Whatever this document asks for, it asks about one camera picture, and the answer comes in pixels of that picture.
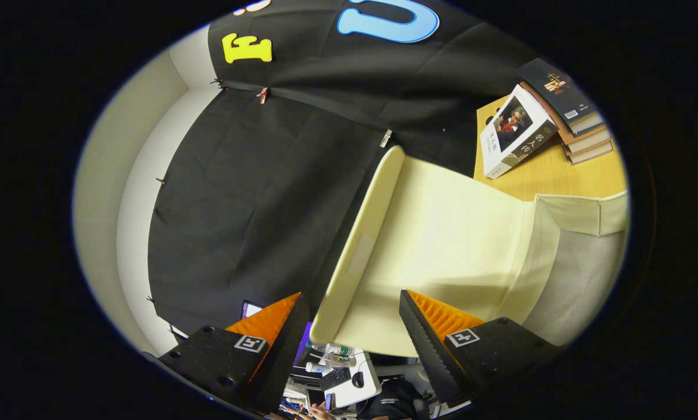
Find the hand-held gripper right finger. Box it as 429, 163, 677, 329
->
398, 289, 563, 410

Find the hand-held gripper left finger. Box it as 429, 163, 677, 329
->
158, 292, 311, 415

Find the cream fabric storage box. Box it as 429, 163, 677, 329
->
309, 146, 630, 358

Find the black keyboard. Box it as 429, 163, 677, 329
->
318, 366, 353, 392

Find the white office desk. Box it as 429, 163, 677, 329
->
285, 343, 383, 412

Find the black backdrop cloth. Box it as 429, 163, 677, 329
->
146, 0, 559, 339

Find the row of small dark clips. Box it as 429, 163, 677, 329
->
145, 77, 232, 338

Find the white book with portrait cover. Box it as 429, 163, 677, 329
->
479, 83, 560, 180

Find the thin brown-edged book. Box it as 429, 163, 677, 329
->
563, 139, 615, 166

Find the brown cover book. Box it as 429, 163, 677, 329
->
520, 80, 612, 154

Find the dark cover book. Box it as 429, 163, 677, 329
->
515, 58, 606, 138

